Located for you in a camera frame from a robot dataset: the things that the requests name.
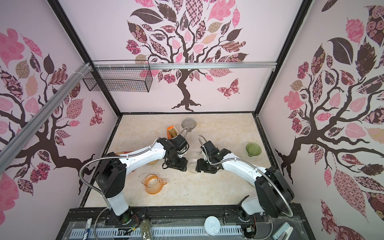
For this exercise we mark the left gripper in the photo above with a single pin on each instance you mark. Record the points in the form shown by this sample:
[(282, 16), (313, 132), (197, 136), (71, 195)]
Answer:
[(181, 166)]

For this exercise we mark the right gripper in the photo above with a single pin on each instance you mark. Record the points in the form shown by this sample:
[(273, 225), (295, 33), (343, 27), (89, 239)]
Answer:
[(200, 166)]

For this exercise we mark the clear glass carafe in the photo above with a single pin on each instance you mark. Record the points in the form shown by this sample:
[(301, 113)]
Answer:
[(193, 161)]

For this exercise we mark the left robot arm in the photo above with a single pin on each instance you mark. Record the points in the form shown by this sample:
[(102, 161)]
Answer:
[(111, 174)]

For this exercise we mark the green glass dripper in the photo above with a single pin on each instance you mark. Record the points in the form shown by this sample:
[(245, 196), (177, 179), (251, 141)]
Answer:
[(253, 149)]

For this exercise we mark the orange glass pitcher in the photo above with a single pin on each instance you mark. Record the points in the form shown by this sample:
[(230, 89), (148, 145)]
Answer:
[(153, 184)]

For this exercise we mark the red snack packet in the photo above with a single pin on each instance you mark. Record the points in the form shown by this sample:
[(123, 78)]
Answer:
[(123, 153)]

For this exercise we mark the white stapler device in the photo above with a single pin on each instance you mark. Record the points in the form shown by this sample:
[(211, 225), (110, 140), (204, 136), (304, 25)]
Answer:
[(284, 232)]

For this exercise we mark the white marker pen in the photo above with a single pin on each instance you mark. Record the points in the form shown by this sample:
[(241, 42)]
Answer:
[(87, 229)]

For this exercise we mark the white cable duct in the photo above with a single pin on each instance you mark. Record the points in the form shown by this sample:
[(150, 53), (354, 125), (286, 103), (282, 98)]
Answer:
[(156, 232)]

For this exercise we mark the back aluminium rail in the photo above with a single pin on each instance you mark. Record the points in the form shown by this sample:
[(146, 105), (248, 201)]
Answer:
[(183, 66)]

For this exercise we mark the aluminium rail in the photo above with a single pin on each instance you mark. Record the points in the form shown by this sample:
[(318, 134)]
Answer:
[(11, 150), (183, 66)]

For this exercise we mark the black wire basket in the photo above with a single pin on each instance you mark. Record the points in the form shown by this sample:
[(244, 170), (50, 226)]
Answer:
[(132, 76)]

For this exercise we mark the left aluminium rail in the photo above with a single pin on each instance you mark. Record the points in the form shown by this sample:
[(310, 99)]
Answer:
[(11, 150)]

